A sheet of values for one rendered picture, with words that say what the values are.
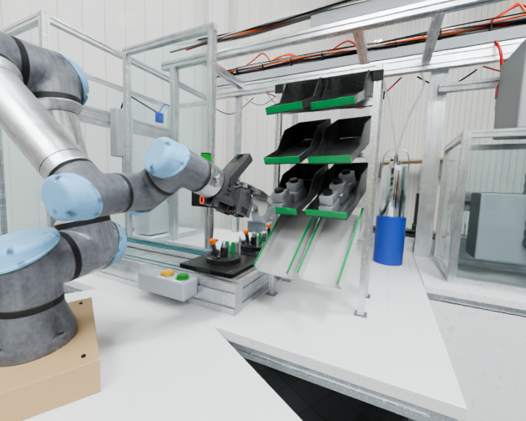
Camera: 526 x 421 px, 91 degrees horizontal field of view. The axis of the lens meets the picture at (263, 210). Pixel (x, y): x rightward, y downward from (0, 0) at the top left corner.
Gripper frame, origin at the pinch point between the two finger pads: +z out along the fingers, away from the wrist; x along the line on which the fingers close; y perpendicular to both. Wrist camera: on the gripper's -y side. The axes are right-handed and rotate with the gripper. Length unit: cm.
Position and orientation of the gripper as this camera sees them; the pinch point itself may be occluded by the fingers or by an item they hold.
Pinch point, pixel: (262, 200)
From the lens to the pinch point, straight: 76.0
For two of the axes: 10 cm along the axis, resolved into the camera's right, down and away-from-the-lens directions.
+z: 5.4, 2.8, 8.0
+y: -2.2, 9.6, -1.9
